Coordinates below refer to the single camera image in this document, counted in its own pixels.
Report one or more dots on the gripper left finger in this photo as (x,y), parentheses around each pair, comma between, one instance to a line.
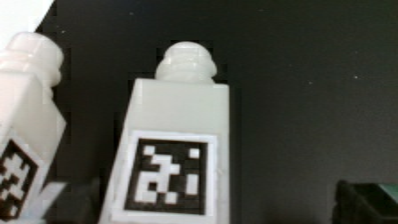
(68,203)

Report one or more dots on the white leg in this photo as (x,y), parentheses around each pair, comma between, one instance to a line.
(170,181)
(31,120)

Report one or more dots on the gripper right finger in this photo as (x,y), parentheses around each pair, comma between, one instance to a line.
(367,203)

